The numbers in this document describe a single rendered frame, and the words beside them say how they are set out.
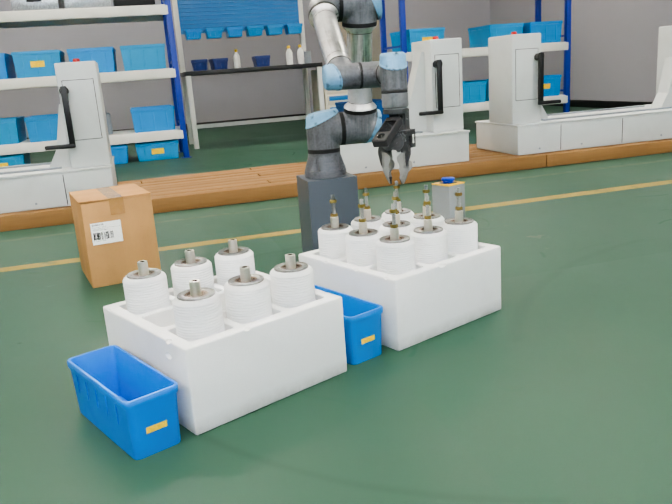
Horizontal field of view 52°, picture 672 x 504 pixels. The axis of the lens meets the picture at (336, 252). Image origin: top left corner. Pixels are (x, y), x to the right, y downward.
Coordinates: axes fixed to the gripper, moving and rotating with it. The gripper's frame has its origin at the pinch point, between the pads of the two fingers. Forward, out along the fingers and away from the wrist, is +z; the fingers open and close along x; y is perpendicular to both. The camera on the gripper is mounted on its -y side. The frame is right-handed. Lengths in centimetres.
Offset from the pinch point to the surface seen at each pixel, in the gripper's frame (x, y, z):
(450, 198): -12.0, 11.5, 7.2
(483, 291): -29.5, -9.5, 27.6
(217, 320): -1, -81, 15
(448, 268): -25.1, -22.0, 18.2
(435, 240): -21.7, -21.6, 11.3
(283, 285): -5, -63, 12
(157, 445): 1, -98, 33
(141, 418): 1, -100, 27
